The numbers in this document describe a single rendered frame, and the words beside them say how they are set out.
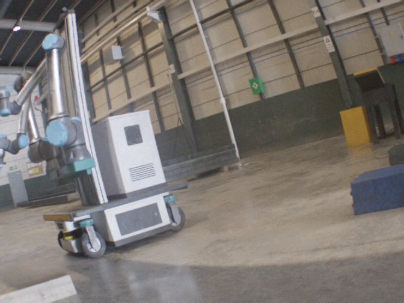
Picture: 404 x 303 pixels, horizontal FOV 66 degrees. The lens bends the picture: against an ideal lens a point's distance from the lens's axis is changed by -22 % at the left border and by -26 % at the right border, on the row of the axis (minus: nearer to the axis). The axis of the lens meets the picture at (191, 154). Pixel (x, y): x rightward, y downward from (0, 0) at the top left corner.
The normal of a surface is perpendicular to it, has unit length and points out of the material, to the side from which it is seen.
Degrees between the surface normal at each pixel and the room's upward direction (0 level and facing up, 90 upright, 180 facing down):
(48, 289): 90
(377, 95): 90
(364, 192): 90
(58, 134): 95
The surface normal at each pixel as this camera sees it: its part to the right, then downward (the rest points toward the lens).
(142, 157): 0.64, -0.16
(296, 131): -0.69, 0.18
